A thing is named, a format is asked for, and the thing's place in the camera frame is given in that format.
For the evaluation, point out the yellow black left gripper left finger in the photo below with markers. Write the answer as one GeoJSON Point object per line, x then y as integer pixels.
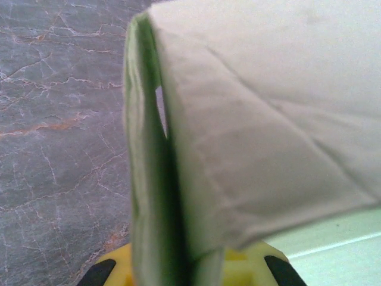
{"type": "Point", "coordinates": [119, 268]}

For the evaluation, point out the light green paper box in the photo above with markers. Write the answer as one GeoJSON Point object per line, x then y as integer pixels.
{"type": "Point", "coordinates": [268, 119]}

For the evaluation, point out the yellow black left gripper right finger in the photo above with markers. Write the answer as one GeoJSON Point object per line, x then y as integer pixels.
{"type": "Point", "coordinates": [256, 262]}

